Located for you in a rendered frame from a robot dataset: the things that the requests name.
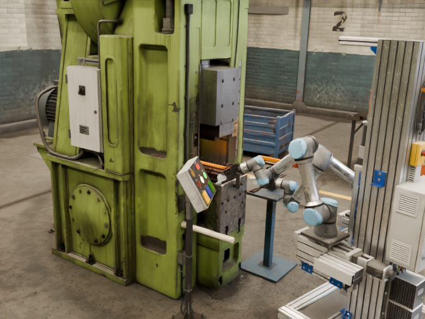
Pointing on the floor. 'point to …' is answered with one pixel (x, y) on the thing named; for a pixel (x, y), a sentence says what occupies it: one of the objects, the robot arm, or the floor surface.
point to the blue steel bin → (267, 130)
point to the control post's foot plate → (189, 315)
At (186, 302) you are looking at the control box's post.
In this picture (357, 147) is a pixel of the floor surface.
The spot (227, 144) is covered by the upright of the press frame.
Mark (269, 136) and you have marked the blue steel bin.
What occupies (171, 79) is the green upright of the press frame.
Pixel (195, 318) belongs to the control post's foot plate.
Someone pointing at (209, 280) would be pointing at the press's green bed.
